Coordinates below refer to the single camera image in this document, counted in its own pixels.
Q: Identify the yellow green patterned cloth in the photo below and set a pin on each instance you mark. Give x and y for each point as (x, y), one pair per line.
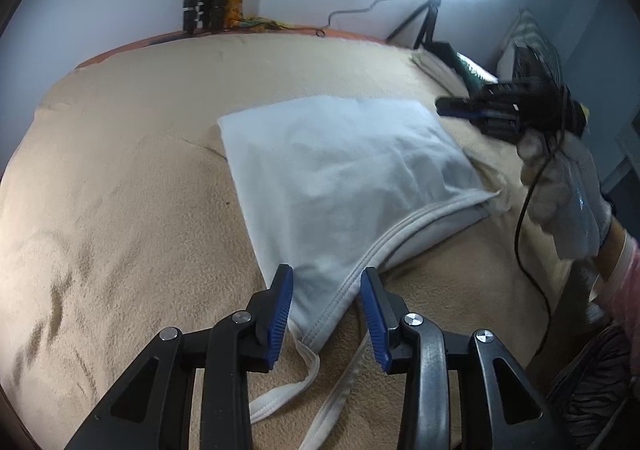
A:
(260, 23)

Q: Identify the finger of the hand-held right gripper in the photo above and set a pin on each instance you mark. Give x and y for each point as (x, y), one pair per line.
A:
(455, 107)

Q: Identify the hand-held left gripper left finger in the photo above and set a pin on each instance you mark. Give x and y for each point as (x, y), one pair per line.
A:
(280, 310)

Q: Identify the white tank top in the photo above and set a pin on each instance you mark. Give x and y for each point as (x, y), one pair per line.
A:
(340, 180)

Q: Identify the zebra striped pants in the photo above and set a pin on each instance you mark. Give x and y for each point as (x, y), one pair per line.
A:
(600, 380)

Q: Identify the silver folded tripod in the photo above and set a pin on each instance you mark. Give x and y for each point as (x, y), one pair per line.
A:
(202, 5)

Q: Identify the beige blanket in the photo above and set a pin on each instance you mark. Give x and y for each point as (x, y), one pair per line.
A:
(125, 205)

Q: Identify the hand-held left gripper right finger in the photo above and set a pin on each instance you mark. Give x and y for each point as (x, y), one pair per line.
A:
(372, 315)

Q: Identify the folded teal cloth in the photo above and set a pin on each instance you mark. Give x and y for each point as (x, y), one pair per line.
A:
(465, 65)

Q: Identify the person's right forearm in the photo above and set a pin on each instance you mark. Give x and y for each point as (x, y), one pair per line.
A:
(622, 270)

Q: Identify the person's right hand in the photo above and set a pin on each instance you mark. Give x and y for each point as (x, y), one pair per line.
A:
(560, 190)

